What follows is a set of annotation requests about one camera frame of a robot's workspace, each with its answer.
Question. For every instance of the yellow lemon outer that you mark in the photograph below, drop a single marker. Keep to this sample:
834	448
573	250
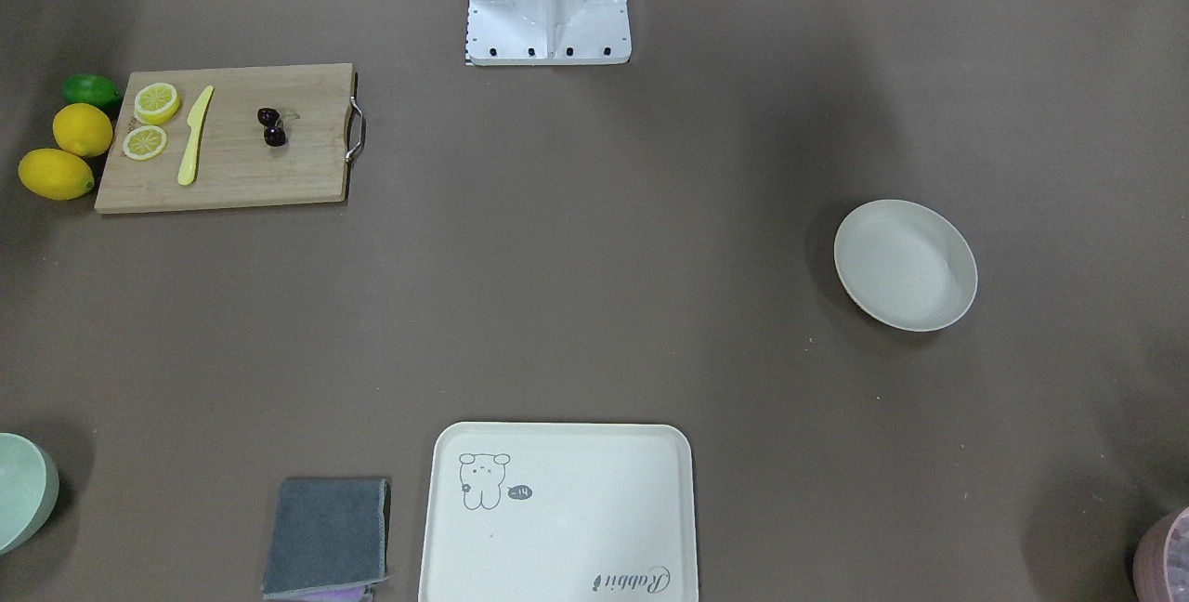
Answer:
56	174

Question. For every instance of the yellow lemon near lime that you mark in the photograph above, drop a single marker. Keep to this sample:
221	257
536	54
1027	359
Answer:
82	129

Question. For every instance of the cream rabbit tray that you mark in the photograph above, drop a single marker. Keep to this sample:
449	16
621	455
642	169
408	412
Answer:
560	512

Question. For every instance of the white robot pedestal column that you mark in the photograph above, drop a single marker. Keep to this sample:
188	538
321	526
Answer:
547	33

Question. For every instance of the wooden cutting board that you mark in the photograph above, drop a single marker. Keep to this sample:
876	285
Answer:
236	169

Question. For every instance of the dark red cherry pair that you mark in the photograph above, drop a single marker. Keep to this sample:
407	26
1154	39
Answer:
274	122

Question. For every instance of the pink bowl with ice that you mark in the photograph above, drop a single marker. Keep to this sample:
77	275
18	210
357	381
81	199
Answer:
1160	563

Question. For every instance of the cream round plate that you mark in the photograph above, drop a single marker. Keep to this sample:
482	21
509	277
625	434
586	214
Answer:
905	265

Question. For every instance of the lemon slice upper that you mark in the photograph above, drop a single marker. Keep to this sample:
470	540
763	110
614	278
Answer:
156	103

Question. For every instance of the green lime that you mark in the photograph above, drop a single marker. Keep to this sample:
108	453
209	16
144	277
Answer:
93	89

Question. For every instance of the grey folded cloth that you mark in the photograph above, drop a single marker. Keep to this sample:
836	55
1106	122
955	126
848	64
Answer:
328	541

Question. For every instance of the mint green bowl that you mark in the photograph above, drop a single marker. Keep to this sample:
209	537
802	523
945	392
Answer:
29	489

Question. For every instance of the yellow plastic knife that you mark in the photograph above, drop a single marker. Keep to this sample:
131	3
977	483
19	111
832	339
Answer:
187	170

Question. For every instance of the lemon slice lower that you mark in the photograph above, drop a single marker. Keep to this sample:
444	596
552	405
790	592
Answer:
145	142

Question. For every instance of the lemon slice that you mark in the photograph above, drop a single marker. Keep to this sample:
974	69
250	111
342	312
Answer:
156	103
145	142

